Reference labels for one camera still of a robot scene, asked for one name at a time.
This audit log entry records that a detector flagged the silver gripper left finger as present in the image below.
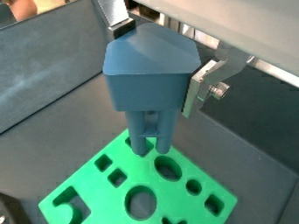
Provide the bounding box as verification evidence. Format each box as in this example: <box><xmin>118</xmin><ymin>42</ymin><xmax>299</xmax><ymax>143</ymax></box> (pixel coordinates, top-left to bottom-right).
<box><xmin>92</xmin><ymin>0</ymin><xmax>136</xmax><ymax>40</ymax></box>

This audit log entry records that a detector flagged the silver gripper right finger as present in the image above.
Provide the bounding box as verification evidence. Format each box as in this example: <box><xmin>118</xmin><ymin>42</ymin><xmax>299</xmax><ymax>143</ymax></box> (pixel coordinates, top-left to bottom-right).
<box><xmin>181</xmin><ymin>41</ymin><xmax>251</xmax><ymax>117</ymax></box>

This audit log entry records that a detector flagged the blue three prong object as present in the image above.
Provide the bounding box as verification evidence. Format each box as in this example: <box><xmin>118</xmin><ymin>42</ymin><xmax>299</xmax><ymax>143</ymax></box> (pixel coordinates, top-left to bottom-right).
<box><xmin>102</xmin><ymin>23</ymin><xmax>201</xmax><ymax>155</ymax></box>

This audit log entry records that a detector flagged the black round object bottom left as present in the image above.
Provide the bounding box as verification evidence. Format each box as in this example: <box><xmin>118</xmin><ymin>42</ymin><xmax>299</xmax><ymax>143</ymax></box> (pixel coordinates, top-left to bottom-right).
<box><xmin>0</xmin><ymin>193</ymin><xmax>32</xmax><ymax>224</ymax></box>

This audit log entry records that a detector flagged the green shape sorting board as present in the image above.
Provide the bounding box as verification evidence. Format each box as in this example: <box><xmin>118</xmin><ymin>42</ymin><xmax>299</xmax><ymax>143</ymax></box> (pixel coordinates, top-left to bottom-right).
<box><xmin>38</xmin><ymin>132</ymin><xmax>237</xmax><ymax>224</ymax></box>

